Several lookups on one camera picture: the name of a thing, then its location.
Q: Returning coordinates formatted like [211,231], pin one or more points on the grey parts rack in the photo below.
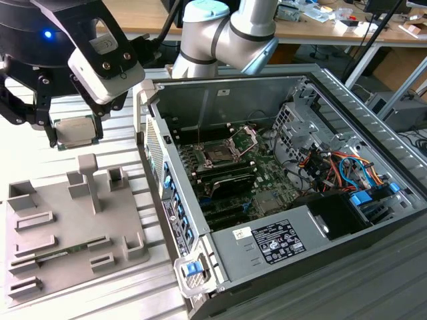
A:
[76,226]

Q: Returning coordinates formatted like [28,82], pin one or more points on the silver CPU with green edge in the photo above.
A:
[75,131]

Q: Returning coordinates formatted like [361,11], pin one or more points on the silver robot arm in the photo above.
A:
[213,33]

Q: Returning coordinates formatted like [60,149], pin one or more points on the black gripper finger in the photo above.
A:
[43,100]
[99,126]

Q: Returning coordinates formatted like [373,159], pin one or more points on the blue disk carrier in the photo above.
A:
[362,200]

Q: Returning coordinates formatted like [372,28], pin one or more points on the grey chipset heatsink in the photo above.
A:
[267,202]

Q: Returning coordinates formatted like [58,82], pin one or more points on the brown cardboard box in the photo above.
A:
[400,66]

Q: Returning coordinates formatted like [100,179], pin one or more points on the small blue clip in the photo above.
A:
[394,187]

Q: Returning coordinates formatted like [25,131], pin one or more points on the grey power supply unit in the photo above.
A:
[230,256]

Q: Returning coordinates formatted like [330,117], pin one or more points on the green RAM stick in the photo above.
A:
[71,249]

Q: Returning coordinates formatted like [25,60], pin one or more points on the black graphics card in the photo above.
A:
[233,186]

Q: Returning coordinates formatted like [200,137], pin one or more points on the blue case release latch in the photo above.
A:
[192,269]

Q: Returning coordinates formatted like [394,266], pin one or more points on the CPU socket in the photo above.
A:
[217,155]

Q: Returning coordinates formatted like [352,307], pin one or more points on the grey desktop computer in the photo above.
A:
[407,113]

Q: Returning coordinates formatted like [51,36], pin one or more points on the wooden desk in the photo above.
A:
[143,16]
[300,30]

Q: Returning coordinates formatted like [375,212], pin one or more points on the black RAM slot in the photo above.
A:
[223,166]
[227,174]

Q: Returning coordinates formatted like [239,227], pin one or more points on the grey open PC case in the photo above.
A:
[207,103]

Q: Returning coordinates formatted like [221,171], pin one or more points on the silver metal drive cage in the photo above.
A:
[293,133]

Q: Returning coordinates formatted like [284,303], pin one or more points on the thin metal locking lever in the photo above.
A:
[199,136]

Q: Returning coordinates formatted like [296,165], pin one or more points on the green motherboard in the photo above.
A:
[270,173]

